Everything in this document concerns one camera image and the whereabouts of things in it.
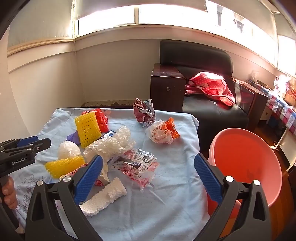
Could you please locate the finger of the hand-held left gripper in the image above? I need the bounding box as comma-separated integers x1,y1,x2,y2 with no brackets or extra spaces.
14,138,52,155
0,136,39,149

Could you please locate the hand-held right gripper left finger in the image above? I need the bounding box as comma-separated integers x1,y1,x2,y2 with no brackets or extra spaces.
25,155,103,241

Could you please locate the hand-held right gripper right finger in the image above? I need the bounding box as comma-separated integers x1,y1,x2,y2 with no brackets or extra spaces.
194,153,271,241

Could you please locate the pink plastic basin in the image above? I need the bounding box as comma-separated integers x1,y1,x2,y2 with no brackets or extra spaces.
206,127,283,219

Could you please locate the yellow foam fruit net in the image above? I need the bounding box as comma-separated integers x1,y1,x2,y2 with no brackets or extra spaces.
74,112,102,149
45,156,85,179

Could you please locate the white orange plastic bag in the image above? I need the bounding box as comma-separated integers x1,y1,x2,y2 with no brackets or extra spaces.
145,117,180,144

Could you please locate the person's left hand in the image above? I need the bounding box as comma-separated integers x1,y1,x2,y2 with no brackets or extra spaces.
1,176,18,210

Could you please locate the white foam fruit net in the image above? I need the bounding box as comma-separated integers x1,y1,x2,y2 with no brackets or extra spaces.
80,177,127,216

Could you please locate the white crumpled plastic bag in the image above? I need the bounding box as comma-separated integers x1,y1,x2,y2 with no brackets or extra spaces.
58,141,81,160

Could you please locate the purple face mask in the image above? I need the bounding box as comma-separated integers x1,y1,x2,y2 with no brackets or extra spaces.
67,131,81,145

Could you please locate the clear crumpled plastic bag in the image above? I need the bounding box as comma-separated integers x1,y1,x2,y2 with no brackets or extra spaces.
83,126,136,163

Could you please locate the light blue cloth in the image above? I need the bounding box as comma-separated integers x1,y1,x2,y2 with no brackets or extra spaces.
10,107,210,241

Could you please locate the clear printed plastic wrapper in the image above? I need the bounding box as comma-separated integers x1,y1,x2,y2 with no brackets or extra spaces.
109,148,160,193

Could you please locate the red plastic bag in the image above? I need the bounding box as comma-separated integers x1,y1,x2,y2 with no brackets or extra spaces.
82,108,109,133

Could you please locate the black leather armchair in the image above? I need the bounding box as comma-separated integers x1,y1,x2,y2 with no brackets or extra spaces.
150,40,269,153

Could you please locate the crumpled maroon paper ball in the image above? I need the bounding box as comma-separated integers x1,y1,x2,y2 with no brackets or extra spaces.
133,98,156,127

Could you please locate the red dotted blanket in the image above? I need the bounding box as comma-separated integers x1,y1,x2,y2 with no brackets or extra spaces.
184,72,236,106

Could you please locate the checked tablecloth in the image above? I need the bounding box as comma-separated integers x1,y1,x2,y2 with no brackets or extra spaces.
246,77,296,137

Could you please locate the red checked gift bag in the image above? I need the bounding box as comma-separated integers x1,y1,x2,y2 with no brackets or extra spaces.
274,75,290,93

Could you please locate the grey roller blind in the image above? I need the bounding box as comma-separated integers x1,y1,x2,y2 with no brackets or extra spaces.
276,14,296,39
8,0,75,45

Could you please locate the brown paper bag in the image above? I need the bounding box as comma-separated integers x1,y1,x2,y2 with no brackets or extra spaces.
284,79,296,107

